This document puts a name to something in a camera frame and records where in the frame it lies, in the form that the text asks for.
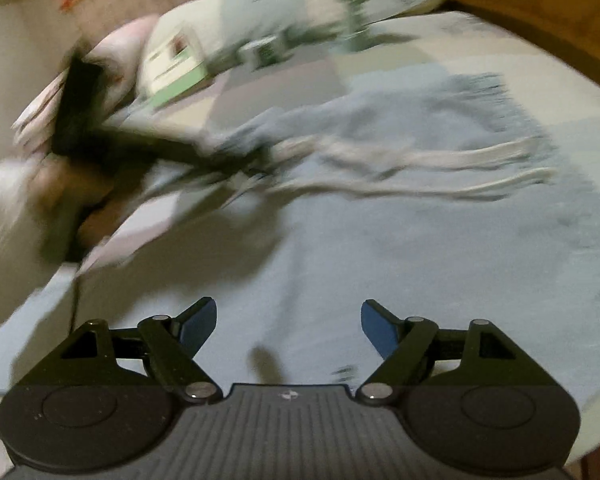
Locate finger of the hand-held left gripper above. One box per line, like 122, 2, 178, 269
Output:
147, 135, 273, 178

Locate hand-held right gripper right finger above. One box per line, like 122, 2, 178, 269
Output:
356, 299, 563, 405

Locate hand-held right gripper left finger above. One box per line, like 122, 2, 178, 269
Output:
15, 296, 226, 405

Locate grey sweatpants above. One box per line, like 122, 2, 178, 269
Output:
0, 72, 600, 406

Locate person's left forearm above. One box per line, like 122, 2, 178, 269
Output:
0, 157, 78, 273

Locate person's left hand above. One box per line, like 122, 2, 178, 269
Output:
37, 162, 146, 261

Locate pink folded quilt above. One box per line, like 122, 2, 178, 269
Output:
12, 15, 156, 151

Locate green white book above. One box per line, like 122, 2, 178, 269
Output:
140, 25, 216, 108

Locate small green white box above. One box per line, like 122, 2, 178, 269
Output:
237, 35, 286, 68

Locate patchwork pillow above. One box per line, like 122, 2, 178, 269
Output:
140, 0, 466, 96

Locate wooden headboard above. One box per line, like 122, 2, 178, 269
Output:
440, 0, 600, 126

